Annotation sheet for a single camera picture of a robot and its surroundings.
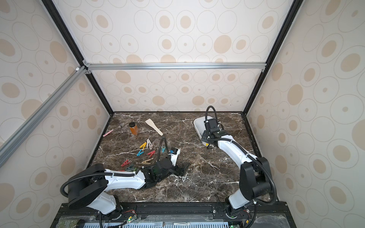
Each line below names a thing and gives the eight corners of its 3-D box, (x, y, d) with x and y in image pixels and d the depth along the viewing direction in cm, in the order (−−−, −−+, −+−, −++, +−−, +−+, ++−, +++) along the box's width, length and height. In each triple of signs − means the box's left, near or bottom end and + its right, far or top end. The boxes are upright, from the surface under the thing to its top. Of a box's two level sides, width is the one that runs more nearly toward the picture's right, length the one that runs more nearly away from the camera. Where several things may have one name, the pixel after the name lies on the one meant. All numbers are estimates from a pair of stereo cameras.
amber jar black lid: (132, 135, 107) (127, 126, 100) (133, 130, 111) (129, 121, 103) (137, 135, 108) (134, 126, 100) (139, 130, 111) (135, 121, 103)
